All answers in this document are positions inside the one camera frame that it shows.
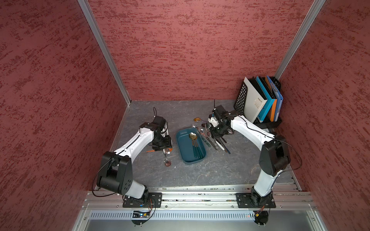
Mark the teal plastic storage box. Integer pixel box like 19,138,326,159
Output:
176,128,207,165

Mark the gold spoon teal handle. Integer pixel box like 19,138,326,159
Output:
189,132,200,159

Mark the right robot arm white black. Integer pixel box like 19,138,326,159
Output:
208,113,291,198

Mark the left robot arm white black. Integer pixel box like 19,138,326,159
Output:
96,122,172,199

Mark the copper bowl spoon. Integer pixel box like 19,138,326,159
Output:
163,149,171,167

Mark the ornate silver spoon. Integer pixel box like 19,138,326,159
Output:
203,133,219,152

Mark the gold spoon at back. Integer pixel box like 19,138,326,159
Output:
193,117,208,123

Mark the black mesh file rack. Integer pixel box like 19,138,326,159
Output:
234,76,283,129

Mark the white folder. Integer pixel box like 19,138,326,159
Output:
243,78,266,123

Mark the teal folder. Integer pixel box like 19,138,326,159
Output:
256,77,276,123

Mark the orange folder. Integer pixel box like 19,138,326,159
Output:
265,76,277,122

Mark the blue folder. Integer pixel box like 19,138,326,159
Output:
266,76,283,122

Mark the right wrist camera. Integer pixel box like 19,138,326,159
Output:
208,105,229,128

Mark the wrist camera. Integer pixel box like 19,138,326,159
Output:
208,105,229,128
152,116,168,134

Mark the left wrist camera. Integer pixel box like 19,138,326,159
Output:
152,116,168,134

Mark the white handled spoon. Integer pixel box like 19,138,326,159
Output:
215,138,226,152

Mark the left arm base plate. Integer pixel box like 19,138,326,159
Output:
122,192,162,208

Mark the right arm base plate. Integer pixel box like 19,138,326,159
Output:
236,192,276,209

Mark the aluminium front rail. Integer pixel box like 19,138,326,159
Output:
82,188,317,211

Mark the perforated cable tray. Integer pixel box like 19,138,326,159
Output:
89,210,255,221

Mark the right corner aluminium post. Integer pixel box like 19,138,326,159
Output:
275,0,326,80

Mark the corner aluminium post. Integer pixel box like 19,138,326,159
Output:
78,0,132,106
275,0,326,80

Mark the left corner aluminium post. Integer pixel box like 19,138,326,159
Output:
78,0,132,106

